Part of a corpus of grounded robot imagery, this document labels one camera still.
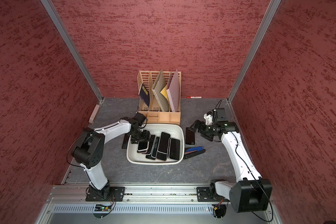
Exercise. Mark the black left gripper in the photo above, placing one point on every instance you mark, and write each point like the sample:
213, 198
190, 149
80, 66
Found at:
145, 137

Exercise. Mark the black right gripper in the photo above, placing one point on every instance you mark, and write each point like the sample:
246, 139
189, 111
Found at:
196, 123

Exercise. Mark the black phone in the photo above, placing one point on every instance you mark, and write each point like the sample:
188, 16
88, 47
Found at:
125, 141

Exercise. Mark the white case phone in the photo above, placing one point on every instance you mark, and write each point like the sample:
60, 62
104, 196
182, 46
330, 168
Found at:
190, 137
163, 146
174, 149

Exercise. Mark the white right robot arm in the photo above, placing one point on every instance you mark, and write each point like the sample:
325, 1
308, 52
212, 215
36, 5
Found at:
250, 193

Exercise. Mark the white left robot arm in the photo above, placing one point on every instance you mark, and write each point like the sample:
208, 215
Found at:
89, 147

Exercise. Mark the white plastic storage tray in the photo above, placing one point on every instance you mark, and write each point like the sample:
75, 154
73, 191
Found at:
175, 131

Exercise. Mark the beige plastic file organizer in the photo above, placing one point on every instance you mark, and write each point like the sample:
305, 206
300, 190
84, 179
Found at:
154, 113

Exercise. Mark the dark blue booklet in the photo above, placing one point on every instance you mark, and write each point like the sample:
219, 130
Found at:
144, 95

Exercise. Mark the yellow paper sheet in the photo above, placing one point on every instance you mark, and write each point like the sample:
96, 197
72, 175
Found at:
164, 93

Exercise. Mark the pink grey folder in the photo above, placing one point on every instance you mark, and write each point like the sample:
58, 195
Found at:
173, 91

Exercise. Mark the grey cardboard folder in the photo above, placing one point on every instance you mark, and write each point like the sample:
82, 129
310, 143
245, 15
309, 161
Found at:
158, 85

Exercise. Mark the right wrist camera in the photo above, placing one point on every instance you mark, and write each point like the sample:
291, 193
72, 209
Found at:
215, 115

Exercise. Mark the beige block at wall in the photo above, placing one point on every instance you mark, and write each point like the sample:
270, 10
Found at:
94, 113

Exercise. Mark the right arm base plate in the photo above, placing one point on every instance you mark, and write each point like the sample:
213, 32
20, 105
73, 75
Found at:
206, 194

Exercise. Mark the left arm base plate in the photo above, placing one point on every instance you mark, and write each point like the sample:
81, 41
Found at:
107, 194

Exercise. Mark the aluminium front rail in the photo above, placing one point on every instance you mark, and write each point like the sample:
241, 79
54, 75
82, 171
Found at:
153, 203

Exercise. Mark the aluminium right corner post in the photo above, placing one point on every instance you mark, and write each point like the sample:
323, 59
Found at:
268, 16

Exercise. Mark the aluminium corner post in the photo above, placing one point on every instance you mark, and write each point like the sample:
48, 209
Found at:
268, 16
53, 14

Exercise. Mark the aluminium left corner post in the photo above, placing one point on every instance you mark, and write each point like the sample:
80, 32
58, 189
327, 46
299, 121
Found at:
53, 14

